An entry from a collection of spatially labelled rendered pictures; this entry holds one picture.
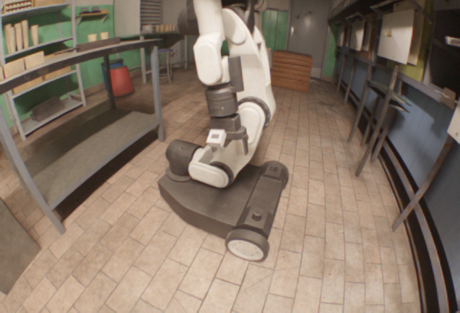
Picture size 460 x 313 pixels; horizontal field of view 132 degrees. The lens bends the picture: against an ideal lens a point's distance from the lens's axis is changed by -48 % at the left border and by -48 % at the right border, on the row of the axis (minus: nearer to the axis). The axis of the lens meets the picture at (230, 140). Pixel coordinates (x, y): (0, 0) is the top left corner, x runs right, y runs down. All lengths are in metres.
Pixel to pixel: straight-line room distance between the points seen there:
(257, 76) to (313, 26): 4.54
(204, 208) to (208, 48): 0.70
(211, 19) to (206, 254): 0.93
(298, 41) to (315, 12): 0.86
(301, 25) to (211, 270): 5.00
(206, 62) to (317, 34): 4.76
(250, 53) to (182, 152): 0.58
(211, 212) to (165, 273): 0.36
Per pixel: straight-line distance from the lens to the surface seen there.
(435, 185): 1.32
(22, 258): 1.33
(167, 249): 1.04
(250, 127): 0.71
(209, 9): 0.53
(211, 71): 0.50
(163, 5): 5.16
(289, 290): 0.98
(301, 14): 5.20
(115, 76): 3.12
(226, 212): 0.93
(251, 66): 0.69
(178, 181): 1.07
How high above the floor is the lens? 0.90
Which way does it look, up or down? 31 degrees down
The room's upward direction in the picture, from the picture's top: 4 degrees clockwise
